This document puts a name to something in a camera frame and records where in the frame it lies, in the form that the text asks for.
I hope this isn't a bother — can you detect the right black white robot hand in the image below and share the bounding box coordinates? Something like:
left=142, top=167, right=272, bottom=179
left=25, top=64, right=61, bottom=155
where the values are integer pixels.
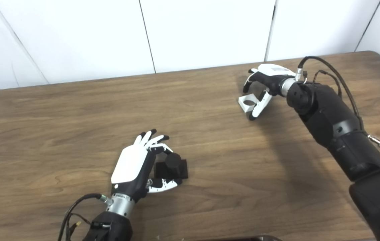
left=243, top=64, right=297, bottom=121

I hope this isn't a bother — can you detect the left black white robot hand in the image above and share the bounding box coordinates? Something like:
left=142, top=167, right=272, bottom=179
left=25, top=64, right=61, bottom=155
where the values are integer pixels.
left=111, top=129, right=183, bottom=203

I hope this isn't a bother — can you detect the white square piece with hole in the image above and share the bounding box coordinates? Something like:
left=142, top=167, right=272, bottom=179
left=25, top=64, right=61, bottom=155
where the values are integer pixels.
left=238, top=95, right=261, bottom=113

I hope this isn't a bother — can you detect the black peg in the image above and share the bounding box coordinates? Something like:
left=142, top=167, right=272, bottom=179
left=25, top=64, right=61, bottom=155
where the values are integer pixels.
left=154, top=153, right=189, bottom=179

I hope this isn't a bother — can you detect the right thin black wire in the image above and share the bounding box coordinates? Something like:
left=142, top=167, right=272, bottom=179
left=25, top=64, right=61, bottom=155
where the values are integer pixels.
left=312, top=70, right=343, bottom=99

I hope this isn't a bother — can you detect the left wrist thick black cable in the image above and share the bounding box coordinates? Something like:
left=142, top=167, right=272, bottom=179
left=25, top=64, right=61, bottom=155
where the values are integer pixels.
left=58, top=193, right=113, bottom=241

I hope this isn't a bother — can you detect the wrist thick black cable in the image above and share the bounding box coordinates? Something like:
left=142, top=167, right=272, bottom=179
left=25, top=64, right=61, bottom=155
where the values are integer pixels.
left=58, top=193, right=113, bottom=241
left=295, top=56, right=380, bottom=148

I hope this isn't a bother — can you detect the right wrist thick black cable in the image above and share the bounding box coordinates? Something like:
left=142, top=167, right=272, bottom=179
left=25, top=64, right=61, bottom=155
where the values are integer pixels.
left=295, top=56, right=380, bottom=148

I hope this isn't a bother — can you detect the left thin wire yellow plug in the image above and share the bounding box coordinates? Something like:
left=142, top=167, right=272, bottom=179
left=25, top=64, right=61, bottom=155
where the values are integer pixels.
left=66, top=213, right=92, bottom=241

